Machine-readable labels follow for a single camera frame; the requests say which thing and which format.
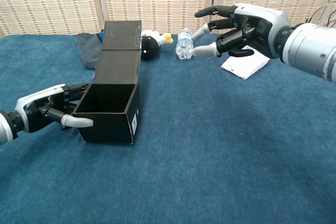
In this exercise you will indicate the grey and blue towel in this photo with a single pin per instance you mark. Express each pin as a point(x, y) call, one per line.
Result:
point(89, 51)

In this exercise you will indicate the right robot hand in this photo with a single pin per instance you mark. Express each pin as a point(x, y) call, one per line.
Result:
point(252, 32)

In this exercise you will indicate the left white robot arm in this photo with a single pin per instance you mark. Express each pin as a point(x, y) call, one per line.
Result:
point(5, 128)

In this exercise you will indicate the clear plastic water bottle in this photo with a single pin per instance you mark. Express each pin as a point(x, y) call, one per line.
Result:
point(185, 45)

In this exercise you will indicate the white plastic package pouch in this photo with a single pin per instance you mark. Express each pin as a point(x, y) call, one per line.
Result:
point(245, 66)

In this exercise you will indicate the black foldable cardboard box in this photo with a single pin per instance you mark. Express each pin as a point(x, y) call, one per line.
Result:
point(115, 72)

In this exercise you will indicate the black white plush toy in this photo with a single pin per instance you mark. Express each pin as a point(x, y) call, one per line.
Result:
point(152, 44)

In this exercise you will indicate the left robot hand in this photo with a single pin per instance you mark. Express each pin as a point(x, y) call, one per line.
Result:
point(39, 108)

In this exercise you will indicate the blue carpet table mat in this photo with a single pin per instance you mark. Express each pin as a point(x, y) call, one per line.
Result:
point(210, 155)

